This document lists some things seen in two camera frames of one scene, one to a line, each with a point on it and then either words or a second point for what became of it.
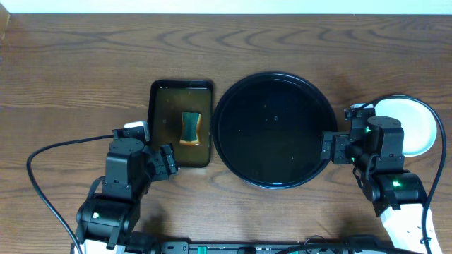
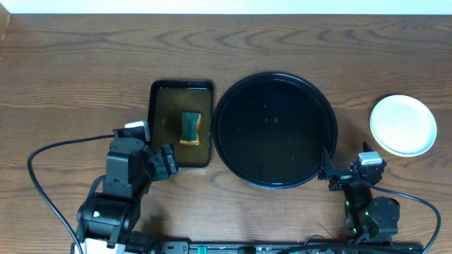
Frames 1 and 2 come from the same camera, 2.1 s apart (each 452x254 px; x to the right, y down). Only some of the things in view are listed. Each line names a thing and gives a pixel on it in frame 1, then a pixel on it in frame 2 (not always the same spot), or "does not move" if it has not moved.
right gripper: (341, 140) to (342, 178)
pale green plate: (419, 128) does not move
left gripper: (164, 161) does not move
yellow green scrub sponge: (191, 132) does not move
